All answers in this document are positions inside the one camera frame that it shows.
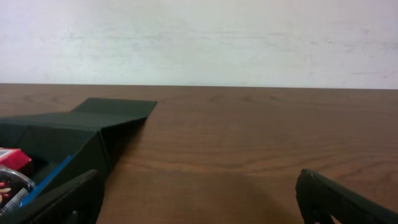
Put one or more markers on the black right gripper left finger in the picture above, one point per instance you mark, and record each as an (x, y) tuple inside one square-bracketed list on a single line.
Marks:
[(76, 201)]

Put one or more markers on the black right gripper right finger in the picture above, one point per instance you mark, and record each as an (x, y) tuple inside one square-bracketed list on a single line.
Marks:
[(322, 200)]

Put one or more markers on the blue Oreo cookie pack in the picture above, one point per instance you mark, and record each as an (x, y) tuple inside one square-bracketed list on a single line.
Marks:
[(39, 188)]

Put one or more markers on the red Pringles can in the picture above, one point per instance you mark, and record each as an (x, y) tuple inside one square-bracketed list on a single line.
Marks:
[(14, 187)]

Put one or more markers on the red wafer snack box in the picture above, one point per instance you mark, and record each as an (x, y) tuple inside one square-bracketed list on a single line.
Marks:
[(16, 159)]

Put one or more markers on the black open gift box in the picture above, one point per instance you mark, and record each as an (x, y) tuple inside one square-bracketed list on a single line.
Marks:
[(95, 133)]

